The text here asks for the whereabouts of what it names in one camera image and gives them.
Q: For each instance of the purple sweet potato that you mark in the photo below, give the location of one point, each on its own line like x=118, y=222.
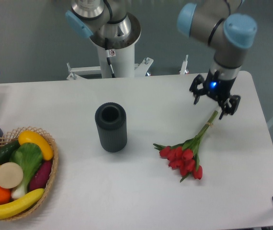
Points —
x=39, y=180

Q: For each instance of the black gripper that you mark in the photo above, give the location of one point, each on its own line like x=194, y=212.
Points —
x=217, y=86

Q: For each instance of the dark grey ribbed vase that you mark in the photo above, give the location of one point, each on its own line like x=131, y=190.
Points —
x=110, y=119

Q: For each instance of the yellow banana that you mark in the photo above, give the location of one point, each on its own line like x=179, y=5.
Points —
x=21, y=204

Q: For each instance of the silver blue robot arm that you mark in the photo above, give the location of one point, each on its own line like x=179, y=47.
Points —
x=216, y=23

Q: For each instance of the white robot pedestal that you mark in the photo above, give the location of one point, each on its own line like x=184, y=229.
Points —
x=115, y=43

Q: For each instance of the red tulip bouquet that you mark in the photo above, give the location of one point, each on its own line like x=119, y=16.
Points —
x=185, y=156

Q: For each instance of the woven wicker basket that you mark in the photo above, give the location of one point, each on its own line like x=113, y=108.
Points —
x=12, y=136

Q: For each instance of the green cucumber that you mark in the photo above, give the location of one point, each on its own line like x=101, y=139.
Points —
x=0, y=154

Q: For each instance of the green bok choy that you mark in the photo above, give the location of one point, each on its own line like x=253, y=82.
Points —
x=29, y=157

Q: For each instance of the beige round disc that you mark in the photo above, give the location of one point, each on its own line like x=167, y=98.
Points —
x=11, y=175

